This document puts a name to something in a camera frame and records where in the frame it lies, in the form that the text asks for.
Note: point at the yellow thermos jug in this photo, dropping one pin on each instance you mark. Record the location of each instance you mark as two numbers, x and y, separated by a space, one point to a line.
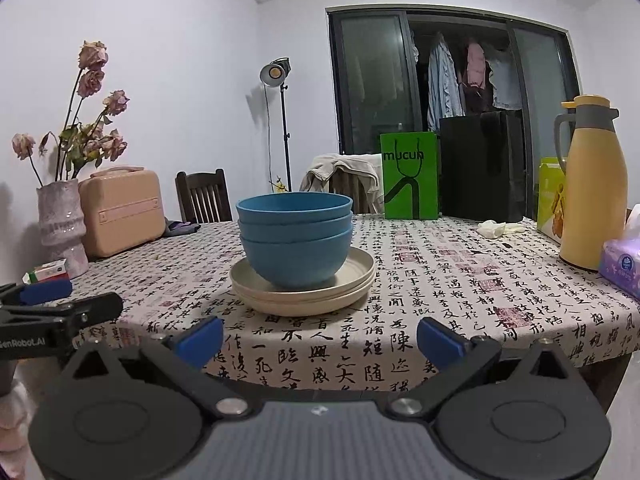
592 185

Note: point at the black paper bag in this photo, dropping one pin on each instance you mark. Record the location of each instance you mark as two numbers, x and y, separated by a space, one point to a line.
482 165

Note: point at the white glove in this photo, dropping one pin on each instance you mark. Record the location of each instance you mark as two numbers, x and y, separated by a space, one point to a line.
500 228

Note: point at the grey purple pouch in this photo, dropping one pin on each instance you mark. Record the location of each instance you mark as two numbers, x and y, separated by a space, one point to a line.
180 227

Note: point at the small blue bowl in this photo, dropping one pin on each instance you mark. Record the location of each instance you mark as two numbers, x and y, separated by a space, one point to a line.
295 205

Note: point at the large cream plate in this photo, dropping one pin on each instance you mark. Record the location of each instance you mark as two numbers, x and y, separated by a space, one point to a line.
360 261

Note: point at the white hanging garment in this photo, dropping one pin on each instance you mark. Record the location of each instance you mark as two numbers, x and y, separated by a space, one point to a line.
505 82

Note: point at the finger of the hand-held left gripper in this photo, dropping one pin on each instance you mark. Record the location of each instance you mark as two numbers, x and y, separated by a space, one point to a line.
47 292
97 310

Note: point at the studio light on stand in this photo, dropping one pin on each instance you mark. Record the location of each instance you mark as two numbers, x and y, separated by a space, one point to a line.
274 72

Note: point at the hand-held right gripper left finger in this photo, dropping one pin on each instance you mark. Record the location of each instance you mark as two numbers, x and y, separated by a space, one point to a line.
202 342

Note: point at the pink hard-shell suitcase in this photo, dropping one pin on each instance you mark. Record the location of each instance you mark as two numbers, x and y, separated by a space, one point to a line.
122 210

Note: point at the dark sliding glass door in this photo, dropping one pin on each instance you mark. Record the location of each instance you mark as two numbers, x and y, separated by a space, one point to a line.
375 85

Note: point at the light blue hanging shirt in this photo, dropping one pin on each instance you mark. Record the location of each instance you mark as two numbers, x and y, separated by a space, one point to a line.
442 90

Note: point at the green snack box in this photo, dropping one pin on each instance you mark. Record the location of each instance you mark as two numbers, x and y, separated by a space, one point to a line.
550 200

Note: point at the beige jacket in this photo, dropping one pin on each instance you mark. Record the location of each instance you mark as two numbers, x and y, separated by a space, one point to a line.
345 170

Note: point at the purple tissue pack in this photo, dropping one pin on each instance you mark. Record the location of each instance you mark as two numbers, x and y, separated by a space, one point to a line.
622 265

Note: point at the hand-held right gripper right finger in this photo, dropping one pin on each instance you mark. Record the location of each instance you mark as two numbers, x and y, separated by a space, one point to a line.
440 345

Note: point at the yellow blossom branch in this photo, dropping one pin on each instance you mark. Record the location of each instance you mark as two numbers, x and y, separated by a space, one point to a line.
277 185

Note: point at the green paper bag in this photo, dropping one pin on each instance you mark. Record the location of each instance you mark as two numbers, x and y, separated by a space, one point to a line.
410 180

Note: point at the calligraphy printed tablecloth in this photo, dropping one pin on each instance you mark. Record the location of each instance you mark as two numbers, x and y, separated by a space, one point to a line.
450 285

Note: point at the dark wooden chair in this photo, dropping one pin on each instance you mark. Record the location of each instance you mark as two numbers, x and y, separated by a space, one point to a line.
205 200

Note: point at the wooden chair under jacket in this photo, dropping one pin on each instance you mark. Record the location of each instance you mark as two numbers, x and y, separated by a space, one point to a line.
345 190

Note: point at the dried pink flowers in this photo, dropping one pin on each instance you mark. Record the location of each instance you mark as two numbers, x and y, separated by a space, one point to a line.
85 125

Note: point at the pale ribbed vase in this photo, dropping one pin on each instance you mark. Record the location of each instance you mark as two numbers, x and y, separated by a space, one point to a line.
60 230

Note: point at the large blue bowl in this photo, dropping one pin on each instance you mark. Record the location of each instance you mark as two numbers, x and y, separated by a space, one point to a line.
295 260

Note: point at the person's pink clothing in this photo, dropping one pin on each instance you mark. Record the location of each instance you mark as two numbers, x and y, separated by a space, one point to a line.
10 435

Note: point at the medium blue bowl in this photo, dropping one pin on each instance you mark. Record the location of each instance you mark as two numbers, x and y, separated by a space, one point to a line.
295 229

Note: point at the pink hanging garment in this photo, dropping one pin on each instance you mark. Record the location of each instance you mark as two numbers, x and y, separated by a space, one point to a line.
475 67

